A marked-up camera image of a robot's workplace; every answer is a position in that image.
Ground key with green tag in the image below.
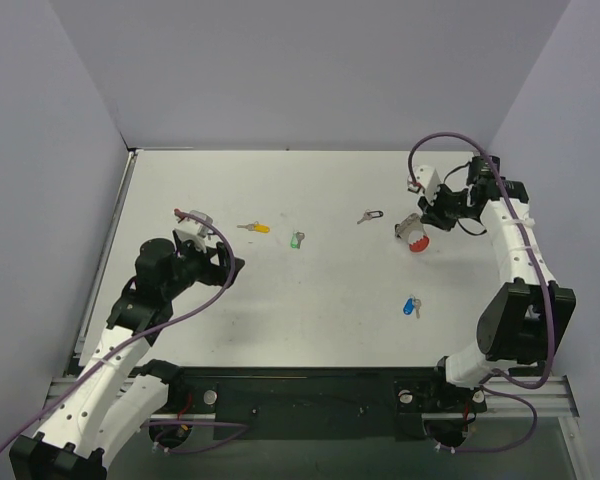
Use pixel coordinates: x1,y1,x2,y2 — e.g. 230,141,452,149
290,231,305,249

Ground key with blue tag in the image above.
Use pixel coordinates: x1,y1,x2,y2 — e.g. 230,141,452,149
403,296,422,319

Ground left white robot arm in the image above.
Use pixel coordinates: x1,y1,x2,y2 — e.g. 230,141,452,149
9,230,244,479

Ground red keyring with keys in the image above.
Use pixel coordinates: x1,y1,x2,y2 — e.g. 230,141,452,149
395,213,430,254

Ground aluminium frame rail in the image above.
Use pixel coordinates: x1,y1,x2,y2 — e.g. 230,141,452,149
9,361,577,479

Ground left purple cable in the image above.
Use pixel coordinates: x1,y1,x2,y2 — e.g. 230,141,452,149
0,214,231,476

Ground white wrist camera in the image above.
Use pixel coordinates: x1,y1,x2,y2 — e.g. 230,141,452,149
173,209,214,253
407,165,441,202

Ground purple cable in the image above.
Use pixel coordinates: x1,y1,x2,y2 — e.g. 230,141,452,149
0,214,231,476
407,132,559,390

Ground key with black tag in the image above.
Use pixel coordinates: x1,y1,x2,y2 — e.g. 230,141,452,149
357,210,384,225

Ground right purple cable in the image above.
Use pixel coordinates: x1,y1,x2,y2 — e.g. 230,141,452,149
407,132,559,390

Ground key with yellow tag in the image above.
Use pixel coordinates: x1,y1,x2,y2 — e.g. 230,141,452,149
238,222,270,234

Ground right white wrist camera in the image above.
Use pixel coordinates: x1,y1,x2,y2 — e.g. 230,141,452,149
407,165,441,202

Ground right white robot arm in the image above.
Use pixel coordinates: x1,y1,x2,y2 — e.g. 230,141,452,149
395,156,576,409

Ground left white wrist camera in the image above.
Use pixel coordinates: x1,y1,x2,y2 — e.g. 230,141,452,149
173,209,214,253

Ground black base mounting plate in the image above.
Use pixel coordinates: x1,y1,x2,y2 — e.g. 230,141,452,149
135,361,487,441

